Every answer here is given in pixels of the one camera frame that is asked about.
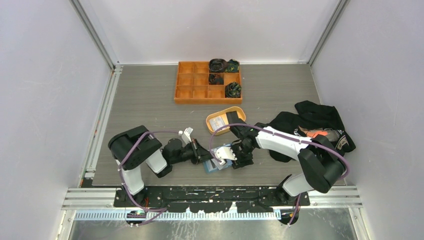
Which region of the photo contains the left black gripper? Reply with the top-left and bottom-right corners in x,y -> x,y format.
171,137 -> 216,164

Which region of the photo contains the blue leather card holder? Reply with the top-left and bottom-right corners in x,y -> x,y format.
203,144 -> 232,173

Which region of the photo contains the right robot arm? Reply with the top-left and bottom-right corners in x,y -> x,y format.
226,112 -> 348,206

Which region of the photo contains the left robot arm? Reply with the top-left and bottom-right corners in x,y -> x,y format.
107,125 -> 213,207

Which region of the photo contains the grey card in tray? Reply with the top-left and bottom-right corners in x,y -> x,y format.
208,116 -> 228,132

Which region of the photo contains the oval wooden tray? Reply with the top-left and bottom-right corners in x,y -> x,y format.
205,106 -> 247,134

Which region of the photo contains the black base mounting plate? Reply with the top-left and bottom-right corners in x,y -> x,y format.
134,185 -> 296,213

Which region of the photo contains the orange compartment organizer tray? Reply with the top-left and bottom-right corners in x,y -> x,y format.
173,61 -> 244,105

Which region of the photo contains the dark rolled sock middle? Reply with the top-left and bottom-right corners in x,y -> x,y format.
208,73 -> 224,85

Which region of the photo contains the dark rolled sock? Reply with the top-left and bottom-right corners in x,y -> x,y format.
208,73 -> 224,85
208,58 -> 228,73

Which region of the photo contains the black garment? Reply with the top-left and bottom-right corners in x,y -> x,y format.
267,100 -> 356,156

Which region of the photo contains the green rolled sock top right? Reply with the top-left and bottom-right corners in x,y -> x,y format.
225,59 -> 240,73

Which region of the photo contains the dark rolled sock top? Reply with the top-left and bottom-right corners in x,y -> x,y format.
208,58 -> 228,73

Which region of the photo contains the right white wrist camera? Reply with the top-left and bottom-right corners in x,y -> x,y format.
214,146 -> 237,166

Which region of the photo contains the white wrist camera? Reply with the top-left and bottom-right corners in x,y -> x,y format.
214,146 -> 237,166
178,127 -> 193,145

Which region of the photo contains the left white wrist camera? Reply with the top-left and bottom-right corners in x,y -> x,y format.
178,127 -> 193,145

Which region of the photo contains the aluminium frame rail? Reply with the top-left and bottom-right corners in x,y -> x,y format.
61,186 -> 363,224

